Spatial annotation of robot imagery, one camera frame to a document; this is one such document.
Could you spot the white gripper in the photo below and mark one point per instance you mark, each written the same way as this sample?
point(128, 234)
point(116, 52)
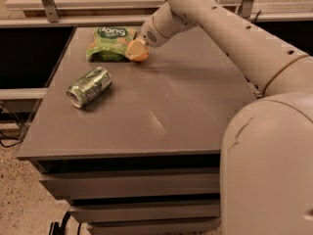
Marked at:
point(148, 30)

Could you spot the orange fruit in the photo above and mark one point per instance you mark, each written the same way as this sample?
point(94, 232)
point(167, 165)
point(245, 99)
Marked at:
point(141, 54)

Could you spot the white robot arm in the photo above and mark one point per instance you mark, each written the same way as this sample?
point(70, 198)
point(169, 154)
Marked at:
point(266, 163)

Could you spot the green rice chip bag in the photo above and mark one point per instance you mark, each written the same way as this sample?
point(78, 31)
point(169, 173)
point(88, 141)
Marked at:
point(110, 43)

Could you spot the green soda can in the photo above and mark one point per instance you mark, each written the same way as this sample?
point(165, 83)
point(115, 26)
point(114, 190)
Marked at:
point(89, 87)

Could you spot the grey drawer cabinet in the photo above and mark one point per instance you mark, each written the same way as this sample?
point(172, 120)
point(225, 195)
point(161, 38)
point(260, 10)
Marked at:
point(143, 158)

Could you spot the black caster wheel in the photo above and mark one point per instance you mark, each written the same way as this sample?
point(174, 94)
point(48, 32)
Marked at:
point(57, 228)

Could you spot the metal railing frame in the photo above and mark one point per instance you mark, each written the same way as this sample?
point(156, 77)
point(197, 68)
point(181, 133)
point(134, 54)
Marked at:
point(22, 10)

